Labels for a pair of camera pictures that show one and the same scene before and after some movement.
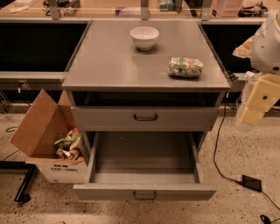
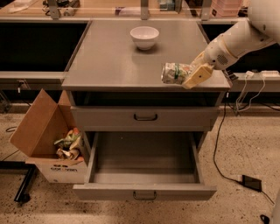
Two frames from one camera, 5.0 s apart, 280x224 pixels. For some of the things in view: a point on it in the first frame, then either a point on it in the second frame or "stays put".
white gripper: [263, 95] to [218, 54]
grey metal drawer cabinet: [146, 95] stays put
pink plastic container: [225, 8] stays put
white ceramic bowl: [144, 37] stays put
